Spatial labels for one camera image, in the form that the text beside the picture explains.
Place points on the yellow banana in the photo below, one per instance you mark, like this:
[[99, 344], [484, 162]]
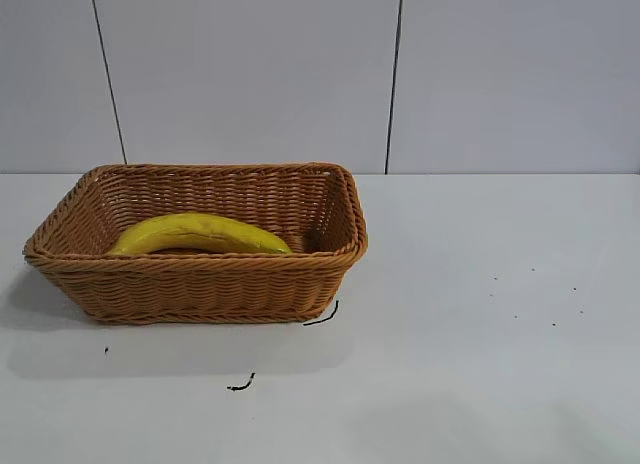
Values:
[[200, 231]]

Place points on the brown woven wicker basket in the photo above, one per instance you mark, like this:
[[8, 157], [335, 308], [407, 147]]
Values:
[[200, 289]]

